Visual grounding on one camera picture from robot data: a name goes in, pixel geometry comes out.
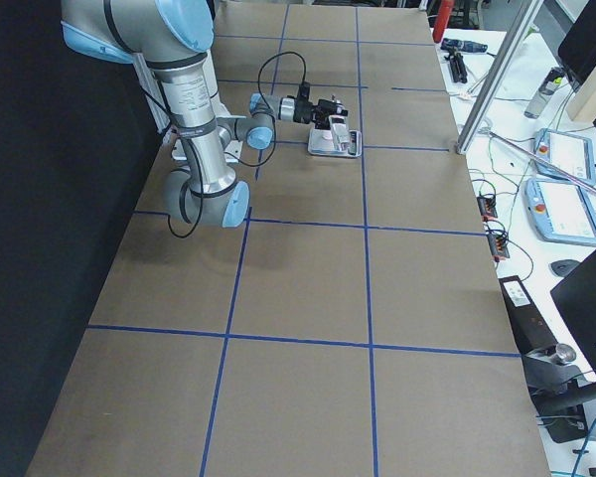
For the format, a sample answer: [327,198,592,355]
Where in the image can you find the clear water bottle black lid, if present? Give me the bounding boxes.
[523,67,565,119]

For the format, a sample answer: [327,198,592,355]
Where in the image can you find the glass sauce bottle metal spout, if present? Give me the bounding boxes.
[329,115,351,152]

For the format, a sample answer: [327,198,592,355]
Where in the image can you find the digital kitchen scale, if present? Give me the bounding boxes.
[307,128,363,158]

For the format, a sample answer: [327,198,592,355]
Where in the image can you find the black computer monitor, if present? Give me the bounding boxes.
[557,0,596,84]

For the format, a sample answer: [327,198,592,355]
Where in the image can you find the far blue teach pendant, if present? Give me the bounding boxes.
[533,128,596,185]

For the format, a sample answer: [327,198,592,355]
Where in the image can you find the diagonal metal rod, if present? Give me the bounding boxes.
[484,128,596,196]

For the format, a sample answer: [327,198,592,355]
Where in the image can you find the aluminium frame post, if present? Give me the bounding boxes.
[455,0,543,155]

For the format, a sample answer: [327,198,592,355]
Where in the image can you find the black computer mouse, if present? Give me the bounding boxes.
[549,259,580,277]

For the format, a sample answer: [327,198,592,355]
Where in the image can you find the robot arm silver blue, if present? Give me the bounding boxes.
[62,1,361,228]

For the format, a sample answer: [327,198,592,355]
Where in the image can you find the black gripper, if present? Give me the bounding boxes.
[294,97,349,130]

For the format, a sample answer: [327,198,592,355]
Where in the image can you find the blue teach pendant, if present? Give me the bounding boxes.
[524,178,596,246]
[533,128,596,185]

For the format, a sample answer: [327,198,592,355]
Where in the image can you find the black red connector hub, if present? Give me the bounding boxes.
[486,229,510,262]
[476,194,498,222]

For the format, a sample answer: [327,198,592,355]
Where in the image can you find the red cylinder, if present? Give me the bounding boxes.
[432,0,455,44]

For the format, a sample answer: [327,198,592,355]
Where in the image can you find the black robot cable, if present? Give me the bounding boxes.
[256,50,311,165]

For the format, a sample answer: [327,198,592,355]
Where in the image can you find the near blue teach pendant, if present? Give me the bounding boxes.
[524,178,596,246]

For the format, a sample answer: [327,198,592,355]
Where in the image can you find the black box white label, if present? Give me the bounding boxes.
[499,275,558,355]

